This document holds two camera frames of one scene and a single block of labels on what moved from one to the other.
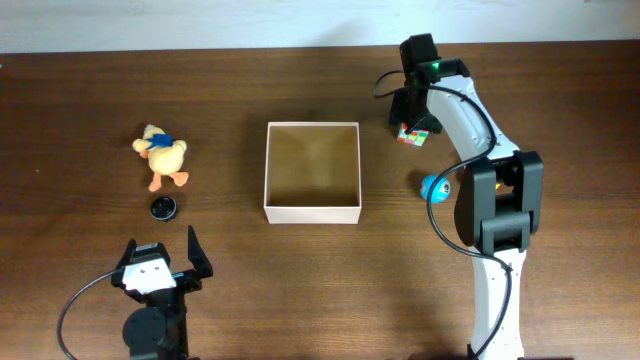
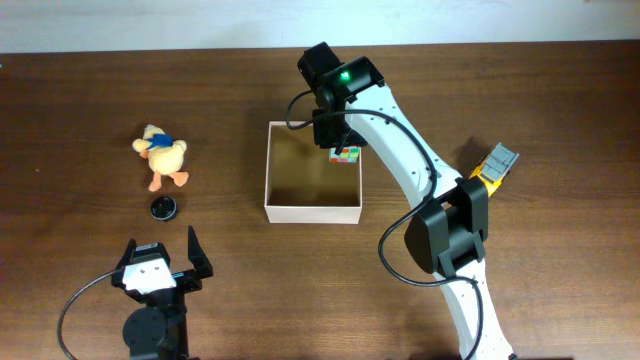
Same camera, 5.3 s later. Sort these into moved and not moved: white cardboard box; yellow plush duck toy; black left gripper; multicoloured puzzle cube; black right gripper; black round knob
Moved: multicoloured puzzle cube; black right gripper
Not moved: yellow plush duck toy; white cardboard box; black left gripper; black round knob
